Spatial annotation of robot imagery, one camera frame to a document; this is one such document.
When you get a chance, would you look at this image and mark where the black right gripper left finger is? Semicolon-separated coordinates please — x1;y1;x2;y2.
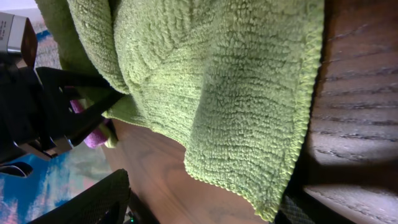
29;169;131;224

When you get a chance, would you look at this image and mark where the folded pink microfibre cloth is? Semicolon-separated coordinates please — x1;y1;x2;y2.
70;99;108;148

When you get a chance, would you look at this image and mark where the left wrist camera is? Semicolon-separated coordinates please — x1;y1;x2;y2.
1;12;38;68

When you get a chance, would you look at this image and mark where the folded green cloth under stack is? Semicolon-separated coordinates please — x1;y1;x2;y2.
104;119;118;148

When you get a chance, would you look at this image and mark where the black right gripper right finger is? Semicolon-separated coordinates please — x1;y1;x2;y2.
273;195;311;224

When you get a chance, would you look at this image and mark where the folded blue microfibre cloth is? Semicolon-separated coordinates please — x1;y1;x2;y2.
1;142;111;223

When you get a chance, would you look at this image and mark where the green microfibre cloth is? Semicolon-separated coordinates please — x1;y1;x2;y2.
37;0;324;222

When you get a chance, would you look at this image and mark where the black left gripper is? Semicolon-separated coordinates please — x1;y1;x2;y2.
1;55;124;164

